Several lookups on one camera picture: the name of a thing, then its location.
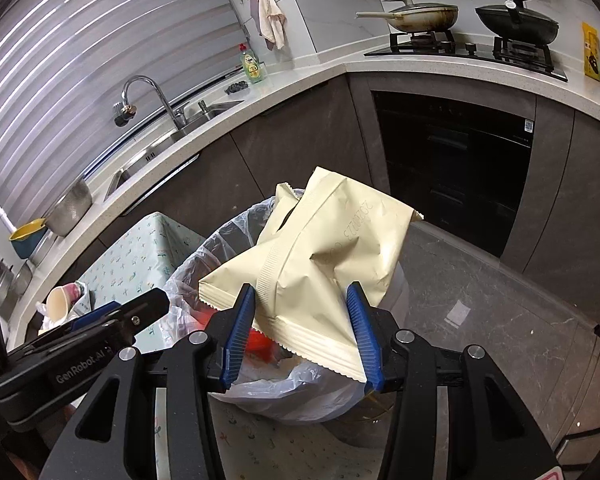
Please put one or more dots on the floral tablecloth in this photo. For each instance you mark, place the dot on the floral tablecloth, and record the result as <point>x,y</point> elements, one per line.
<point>130,255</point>

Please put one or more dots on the dark scouring pad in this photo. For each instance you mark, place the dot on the dark scouring pad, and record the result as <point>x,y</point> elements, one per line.
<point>236,87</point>

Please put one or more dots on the green dish soap bottle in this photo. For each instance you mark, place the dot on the green dish soap bottle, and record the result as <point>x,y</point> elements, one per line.
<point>252,67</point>

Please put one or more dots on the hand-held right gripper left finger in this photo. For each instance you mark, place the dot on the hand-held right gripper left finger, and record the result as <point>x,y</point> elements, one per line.
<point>237,345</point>

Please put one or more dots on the black wok with lid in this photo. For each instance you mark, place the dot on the black wok with lid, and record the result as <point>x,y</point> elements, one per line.
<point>517,25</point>

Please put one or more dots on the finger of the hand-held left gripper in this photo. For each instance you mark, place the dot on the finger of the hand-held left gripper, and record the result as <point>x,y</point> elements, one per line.
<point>97,316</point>
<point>142,307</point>

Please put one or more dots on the yellow seasoning packet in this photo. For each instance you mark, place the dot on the yellow seasoning packet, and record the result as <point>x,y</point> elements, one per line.
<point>590,50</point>

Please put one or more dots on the beige frying pan with lid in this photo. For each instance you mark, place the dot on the beige frying pan with lid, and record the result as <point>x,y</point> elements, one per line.
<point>425,17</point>

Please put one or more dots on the stainless steel sink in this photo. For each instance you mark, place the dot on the stainless steel sink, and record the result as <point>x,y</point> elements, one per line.
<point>130,172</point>

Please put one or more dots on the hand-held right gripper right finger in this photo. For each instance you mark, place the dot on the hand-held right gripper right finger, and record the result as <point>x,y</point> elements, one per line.
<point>362,340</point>

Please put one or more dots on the grey striped window blind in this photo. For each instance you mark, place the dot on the grey striped window blind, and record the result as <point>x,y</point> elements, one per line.
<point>55,60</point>

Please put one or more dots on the small white printed carton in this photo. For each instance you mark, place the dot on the small white printed carton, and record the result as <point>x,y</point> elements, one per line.
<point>84,302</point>

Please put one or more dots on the dark kitchen cabinet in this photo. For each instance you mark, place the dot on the dark kitchen cabinet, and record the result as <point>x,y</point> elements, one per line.
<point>290,135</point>

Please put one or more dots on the chrome kitchen faucet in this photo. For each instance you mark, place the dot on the chrome kitchen faucet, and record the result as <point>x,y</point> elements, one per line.
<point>150,85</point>

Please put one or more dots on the red plastic bag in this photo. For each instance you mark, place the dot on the red plastic bag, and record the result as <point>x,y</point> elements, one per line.
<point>257,345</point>

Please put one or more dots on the beige paper cup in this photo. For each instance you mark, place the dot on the beige paper cup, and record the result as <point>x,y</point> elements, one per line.
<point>57,302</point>

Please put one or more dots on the beige snack packet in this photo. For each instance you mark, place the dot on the beige snack packet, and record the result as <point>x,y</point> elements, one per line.
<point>325,240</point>

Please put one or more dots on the steel colander bowl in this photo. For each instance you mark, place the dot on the steel colander bowl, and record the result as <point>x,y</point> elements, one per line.
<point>70,207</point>

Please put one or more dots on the blue and yellow basin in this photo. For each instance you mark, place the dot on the blue and yellow basin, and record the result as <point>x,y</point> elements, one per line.
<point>27,240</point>

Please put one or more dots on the hanging dish cloth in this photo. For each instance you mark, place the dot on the hanging dish cloth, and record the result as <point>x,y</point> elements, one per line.
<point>270,15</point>

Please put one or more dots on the black built-in oven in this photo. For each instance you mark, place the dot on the black built-in oven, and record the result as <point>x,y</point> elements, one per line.
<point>450,170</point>

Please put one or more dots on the black gas stove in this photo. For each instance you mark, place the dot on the black gas stove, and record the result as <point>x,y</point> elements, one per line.
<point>460,52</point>

